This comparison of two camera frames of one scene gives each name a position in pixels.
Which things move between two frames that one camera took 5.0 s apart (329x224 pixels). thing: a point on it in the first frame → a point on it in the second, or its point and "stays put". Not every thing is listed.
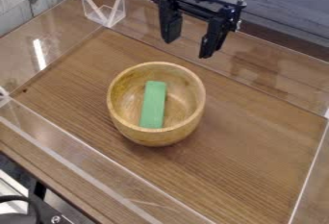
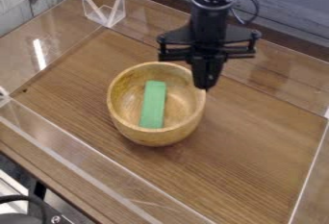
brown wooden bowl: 155,100 stays put
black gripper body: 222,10 → 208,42
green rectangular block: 152,105 stays put
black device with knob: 42,213 stays put
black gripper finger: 214,37 → 207,67
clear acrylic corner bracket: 105,15 stays put
